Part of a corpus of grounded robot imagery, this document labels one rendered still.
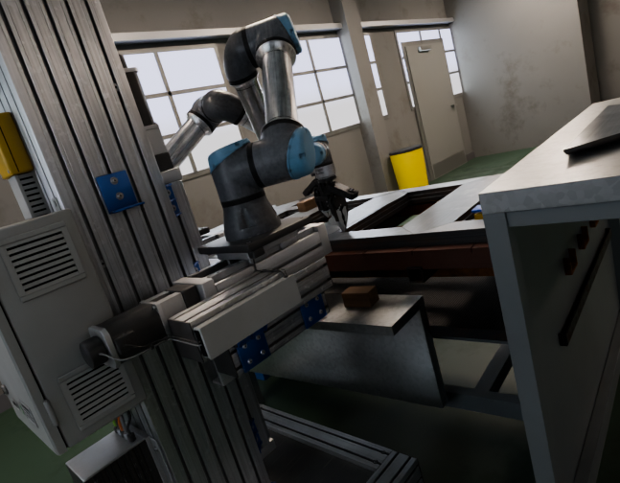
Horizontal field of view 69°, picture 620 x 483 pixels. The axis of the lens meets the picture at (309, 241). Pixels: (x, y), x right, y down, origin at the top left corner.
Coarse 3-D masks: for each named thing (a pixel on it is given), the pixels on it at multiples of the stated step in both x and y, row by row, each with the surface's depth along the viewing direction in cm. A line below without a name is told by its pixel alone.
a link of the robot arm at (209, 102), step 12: (204, 96) 165; (216, 96) 162; (228, 96) 162; (204, 108) 164; (216, 108) 162; (228, 108) 162; (240, 108) 162; (216, 120) 167; (228, 120) 165; (240, 120) 164
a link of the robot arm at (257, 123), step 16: (240, 32) 129; (224, 48) 134; (240, 48) 129; (224, 64) 135; (240, 64) 132; (240, 80) 135; (256, 80) 139; (240, 96) 141; (256, 96) 140; (256, 112) 143; (256, 128) 147
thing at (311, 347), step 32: (416, 320) 140; (288, 352) 185; (320, 352) 172; (352, 352) 162; (384, 352) 152; (416, 352) 144; (320, 384) 179; (352, 384) 168; (384, 384) 157; (416, 384) 149
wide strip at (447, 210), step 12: (480, 180) 188; (492, 180) 182; (456, 192) 180; (468, 192) 174; (444, 204) 165; (456, 204) 160; (468, 204) 155; (420, 216) 159; (432, 216) 154; (444, 216) 149; (456, 216) 145; (408, 228) 147; (420, 228) 143
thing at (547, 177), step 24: (576, 120) 143; (552, 144) 113; (528, 168) 93; (552, 168) 87; (576, 168) 82; (600, 168) 77; (480, 192) 85; (504, 192) 81; (528, 192) 78; (552, 192) 76; (576, 192) 74; (600, 192) 72
